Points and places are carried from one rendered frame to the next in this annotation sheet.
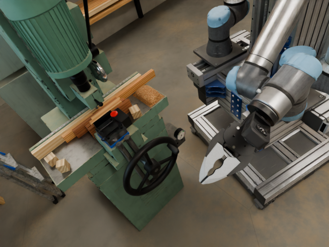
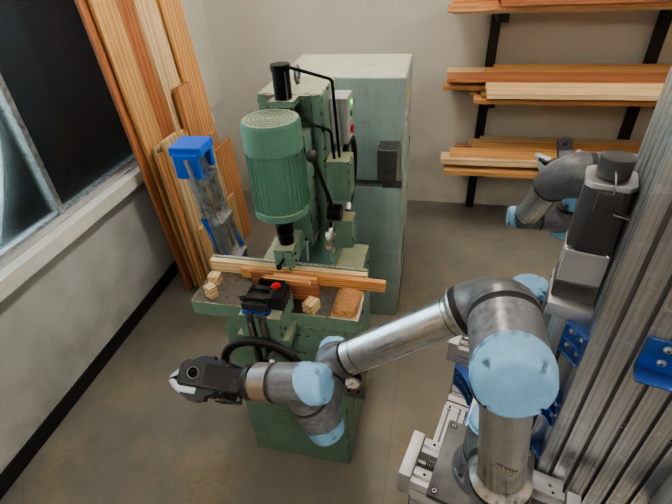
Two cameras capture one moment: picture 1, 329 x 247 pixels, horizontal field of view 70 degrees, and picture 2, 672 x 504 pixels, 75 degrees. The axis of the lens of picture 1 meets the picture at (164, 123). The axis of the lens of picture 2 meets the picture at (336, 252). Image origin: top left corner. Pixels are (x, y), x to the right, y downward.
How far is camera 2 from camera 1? 0.78 m
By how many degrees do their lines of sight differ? 35
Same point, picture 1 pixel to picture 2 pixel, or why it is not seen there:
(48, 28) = (260, 172)
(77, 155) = (231, 293)
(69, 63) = (267, 210)
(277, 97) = (256, 376)
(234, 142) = not seen: hidden behind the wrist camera
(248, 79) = (322, 357)
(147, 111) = (322, 316)
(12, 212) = not seen: hidden behind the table
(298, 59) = (306, 366)
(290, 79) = (279, 373)
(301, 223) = not seen: outside the picture
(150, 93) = (344, 302)
